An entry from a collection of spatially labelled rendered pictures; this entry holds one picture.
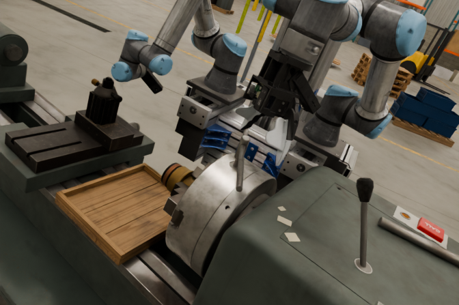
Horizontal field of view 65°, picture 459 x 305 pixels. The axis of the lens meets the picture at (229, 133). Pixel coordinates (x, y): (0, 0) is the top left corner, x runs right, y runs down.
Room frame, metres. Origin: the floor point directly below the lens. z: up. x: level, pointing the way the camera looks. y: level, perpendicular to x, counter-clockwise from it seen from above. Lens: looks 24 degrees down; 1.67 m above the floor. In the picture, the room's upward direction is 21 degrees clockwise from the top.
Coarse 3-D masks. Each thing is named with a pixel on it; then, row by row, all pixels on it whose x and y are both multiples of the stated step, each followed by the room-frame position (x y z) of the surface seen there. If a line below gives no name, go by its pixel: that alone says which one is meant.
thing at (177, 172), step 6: (168, 168) 0.86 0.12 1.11; (174, 168) 0.86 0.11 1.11; (180, 168) 0.87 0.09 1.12; (186, 168) 0.88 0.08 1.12; (168, 174) 0.85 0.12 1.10; (174, 174) 0.84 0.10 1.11; (180, 174) 0.84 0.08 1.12; (186, 174) 0.84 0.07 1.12; (162, 180) 0.85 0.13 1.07; (168, 180) 0.84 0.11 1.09; (174, 180) 0.83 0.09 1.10; (180, 180) 0.83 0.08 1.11; (186, 180) 0.84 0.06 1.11; (192, 180) 0.85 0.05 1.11; (168, 186) 0.83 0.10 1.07
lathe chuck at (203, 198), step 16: (224, 160) 0.79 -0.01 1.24; (208, 176) 0.73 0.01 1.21; (224, 176) 0.74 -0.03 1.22; (192, 192) 0.70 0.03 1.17; (208, 192) 0.70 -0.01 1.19; (224, 192) 0.70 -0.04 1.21; (176, 208) 0.69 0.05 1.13; (192, 208) 0.68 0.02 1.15; (208, 208) 0.67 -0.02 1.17; (192, 224) 0.66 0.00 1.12; (176, 240) 0.67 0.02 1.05; (192, 240) 0.65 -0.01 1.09; (192, 256) 0.65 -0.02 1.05
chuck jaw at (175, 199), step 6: (174, 186) 0.80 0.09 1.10; (180, 186) 0.80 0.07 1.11; (186, 186) 0.82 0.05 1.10; (174, 192) 0.77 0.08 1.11; (180, 192) 0.77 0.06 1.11; (168, 198) 0.72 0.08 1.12; (174, 198) 0.73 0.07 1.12; (180, 198) 0.74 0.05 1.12; (168, 204) 0.72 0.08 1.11; (174, 204) 0.71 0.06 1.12; (168, 210) 0.71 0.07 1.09; (174, 210) 0.71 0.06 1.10; (180, 210) 0.69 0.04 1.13; (174, 216) 0.69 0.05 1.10; (180, 216) 0.68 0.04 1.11; (174, 222) 0.68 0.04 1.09; (180, 222) 0.68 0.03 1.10
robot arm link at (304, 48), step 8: (288, 32) 0.69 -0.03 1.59; (296, 32) 0.67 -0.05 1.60; (288, 40) 0.68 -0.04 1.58; (296, 40) 0.67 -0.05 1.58; (304, 40) 0.67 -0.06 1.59; (312, 40) 0.67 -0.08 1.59; (288, 48) 0.67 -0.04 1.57; (296, 48) 0.66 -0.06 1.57; (304, 48) 0.66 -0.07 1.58; (312, 48) 0.67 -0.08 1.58; (320, 48) 0.68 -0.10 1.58; (296, 56) 0.66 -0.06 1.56; (304, 56) 0.66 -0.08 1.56; (312, 56) 0.67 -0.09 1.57
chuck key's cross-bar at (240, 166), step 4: (248, 128) 0.86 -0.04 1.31; (244, 132) 0.83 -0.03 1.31; (240, 148) 0.76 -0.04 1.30; (244, 148) 0.76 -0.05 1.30; (240, 152) 0.74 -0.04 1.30; (244, 152) 0.74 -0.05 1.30; (240, 156) 0.71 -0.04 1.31; (240, 160) 0.68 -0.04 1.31; (240, 164) 0.66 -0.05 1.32; (240, 168) 0.64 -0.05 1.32; (240, 172) 0.61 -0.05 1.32; (240, 176) 0.59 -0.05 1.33; (236, 180) 0.58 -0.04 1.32; (240, 180) 0.57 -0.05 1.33; (236, 184) 0.56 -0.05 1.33; (240, 184) 0.55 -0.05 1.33; (236, 188) 0.54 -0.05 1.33; (240, 188) 0.55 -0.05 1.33
